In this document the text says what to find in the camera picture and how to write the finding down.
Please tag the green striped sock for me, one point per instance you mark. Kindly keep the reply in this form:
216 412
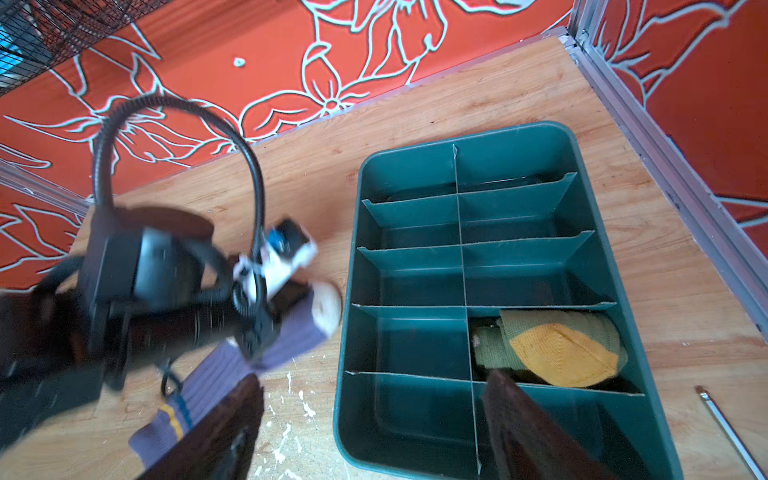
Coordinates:
564 348

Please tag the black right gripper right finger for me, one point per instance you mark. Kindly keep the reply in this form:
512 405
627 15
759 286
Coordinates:
526 442

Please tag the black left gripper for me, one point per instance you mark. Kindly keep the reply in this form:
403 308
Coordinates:
153 286

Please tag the metal hex key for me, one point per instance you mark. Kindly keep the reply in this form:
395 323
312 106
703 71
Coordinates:
732 435

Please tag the aluminium frame post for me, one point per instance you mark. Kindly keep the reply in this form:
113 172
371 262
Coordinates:
736 258

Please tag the green plastic divider tray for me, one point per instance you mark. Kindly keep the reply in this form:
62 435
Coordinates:
454 237

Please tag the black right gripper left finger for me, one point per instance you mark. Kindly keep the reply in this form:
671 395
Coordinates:
222 445

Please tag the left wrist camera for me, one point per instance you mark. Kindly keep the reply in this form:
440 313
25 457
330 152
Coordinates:
287 248

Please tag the purple sock beige toe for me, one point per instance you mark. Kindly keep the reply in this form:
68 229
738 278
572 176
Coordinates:
308 324

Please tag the black wire wall basket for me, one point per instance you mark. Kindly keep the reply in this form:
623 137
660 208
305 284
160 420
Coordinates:
38 35

